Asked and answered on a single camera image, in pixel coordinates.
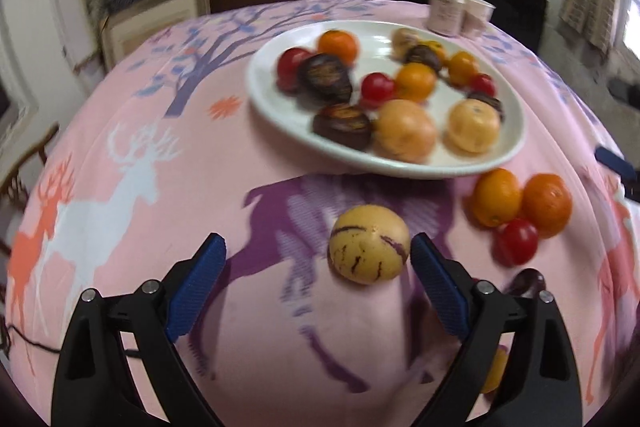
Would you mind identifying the red plum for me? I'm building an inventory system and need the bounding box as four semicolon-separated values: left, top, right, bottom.
276;47;313;92

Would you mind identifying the pale yellow pepino melon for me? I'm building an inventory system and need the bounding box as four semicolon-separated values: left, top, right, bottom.
446;99;502;154

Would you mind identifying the dark purple plum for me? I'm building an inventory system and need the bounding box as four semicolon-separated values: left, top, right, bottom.
507;269;546;300

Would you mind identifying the white paper cup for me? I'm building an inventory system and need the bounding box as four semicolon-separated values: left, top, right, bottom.
461;0;496;40

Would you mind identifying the tan longan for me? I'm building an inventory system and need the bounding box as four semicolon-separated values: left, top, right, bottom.
482;347;510;394

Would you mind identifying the pale beverage can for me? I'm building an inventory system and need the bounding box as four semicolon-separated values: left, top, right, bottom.
426;0;466;36

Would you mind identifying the carved wooden chair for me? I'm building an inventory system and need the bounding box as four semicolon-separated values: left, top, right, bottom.
0;123;61;208

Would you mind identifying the cardboard framed beige panel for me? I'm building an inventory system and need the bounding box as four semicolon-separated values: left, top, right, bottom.
102;0;208;72

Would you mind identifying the light orange tangerine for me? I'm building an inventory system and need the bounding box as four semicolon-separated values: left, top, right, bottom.
472;168;523;228

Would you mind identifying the black usb cable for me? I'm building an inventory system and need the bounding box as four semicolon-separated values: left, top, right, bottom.
0;314;143;358

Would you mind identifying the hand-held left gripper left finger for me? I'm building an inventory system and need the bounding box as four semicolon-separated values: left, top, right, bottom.
51;233;227;427

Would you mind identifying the deep orange tangerine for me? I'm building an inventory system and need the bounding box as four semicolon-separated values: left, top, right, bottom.
521;173;573;239

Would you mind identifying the red cherry tomato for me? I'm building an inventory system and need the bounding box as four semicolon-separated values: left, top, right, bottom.
469;74;497;98
492;218;540;268
360;73;396;108

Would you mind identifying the striped pepino melon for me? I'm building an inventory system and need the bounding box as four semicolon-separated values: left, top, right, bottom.
391;28;423;58
327;204;412;285

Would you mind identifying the white panel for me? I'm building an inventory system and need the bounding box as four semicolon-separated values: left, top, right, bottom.
45;0;106;82

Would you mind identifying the bright window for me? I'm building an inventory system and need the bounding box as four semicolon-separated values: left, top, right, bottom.
620;0;640;52

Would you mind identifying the mandarin with green stem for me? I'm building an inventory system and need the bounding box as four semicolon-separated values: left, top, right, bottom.
317;29;360;64

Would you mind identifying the white oval plate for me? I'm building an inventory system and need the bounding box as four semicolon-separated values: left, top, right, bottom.
247;21;526;180

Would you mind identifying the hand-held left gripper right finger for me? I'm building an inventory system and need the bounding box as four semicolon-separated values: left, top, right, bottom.
410;232;585;427

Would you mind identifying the yellow passion fruit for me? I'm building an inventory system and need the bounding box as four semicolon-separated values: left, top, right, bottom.
374;99;439;164

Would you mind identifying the pink deer print tablecloth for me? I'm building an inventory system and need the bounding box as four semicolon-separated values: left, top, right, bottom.
0;0;640;427

